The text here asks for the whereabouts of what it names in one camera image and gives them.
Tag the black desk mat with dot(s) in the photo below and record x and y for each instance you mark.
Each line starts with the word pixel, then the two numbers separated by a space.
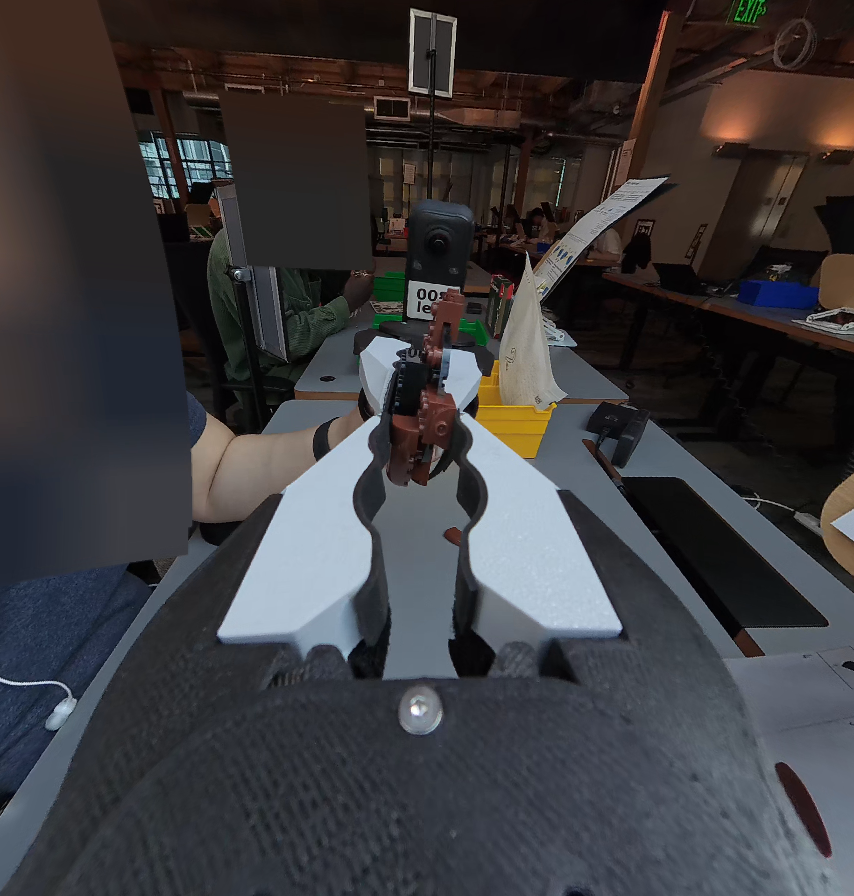
pixel 714 553

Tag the brown brick model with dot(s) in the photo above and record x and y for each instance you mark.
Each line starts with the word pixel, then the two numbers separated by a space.
pixel 437 420

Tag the green plastic bin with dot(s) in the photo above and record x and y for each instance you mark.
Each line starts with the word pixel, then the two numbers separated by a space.
pixel 388 285

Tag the yellow plastic bin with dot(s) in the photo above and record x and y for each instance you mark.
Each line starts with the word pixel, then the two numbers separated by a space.
pixel 511 427

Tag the grey panel on stand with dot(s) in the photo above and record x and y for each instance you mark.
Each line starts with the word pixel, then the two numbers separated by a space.
pixel 259 308

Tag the wooden poster board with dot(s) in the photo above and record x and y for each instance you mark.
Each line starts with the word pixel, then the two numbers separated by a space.
pixel 836 532

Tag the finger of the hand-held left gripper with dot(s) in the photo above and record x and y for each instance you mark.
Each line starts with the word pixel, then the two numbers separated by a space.
pixel 379 371
pixel 465 381

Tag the black power adapter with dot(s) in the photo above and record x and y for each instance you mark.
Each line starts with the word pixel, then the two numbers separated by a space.
pixel 619 430

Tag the white power strip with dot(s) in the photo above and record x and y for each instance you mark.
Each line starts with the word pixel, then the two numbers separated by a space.
pixel 807 519

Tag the green exit sign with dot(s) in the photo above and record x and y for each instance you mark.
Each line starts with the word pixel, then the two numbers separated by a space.
pixel 745 12

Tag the tan paper bag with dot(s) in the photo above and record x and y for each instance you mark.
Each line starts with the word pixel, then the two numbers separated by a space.
pixel 528 350

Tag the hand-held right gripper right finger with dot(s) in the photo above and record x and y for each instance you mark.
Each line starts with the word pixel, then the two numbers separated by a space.
pixel 532 560

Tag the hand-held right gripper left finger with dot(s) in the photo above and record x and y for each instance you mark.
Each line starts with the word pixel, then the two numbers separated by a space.
pixel 308 560

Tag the white panel on pole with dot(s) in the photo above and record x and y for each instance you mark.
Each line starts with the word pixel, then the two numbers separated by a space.
pixel 421 49

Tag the grey desk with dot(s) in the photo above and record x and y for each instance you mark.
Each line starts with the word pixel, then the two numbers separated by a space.
pixel 416 581

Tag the person's left forearm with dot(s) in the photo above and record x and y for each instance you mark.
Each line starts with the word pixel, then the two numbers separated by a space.
pixel 259 469

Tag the blue plastic bin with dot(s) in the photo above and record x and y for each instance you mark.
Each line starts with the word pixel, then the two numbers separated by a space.
pixel 777 294

